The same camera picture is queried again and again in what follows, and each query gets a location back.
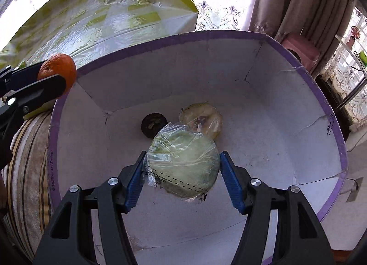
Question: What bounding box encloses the green fruit half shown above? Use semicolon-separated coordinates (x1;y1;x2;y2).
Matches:
144;123;220;201

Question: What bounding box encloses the green checkered plastic tablecloth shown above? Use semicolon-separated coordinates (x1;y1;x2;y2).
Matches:
1;0;198;67

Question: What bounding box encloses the purple white cardboard box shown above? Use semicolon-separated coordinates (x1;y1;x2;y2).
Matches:
49;31;347;264

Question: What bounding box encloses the dark dried fruit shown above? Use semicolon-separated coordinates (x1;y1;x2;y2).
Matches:
141;113;168;139

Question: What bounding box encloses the pink plastic stool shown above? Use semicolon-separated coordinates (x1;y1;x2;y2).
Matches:
281;33;320;74

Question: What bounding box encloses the white side table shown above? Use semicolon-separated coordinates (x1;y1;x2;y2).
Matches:
333;35;366;110

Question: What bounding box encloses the pale fruit half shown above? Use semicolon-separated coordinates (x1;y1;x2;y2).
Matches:
178;102;223;140

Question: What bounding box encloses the small orange tangerine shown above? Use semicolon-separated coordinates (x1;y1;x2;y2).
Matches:
37;53;77;94

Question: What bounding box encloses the green cup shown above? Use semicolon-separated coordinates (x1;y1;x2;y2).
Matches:
358;51;367;66

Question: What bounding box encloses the beige curtain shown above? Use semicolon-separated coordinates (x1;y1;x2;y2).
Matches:
247;0;356;77

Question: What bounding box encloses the striped towel cushion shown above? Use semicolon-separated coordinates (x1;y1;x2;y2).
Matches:
1;111;53;261

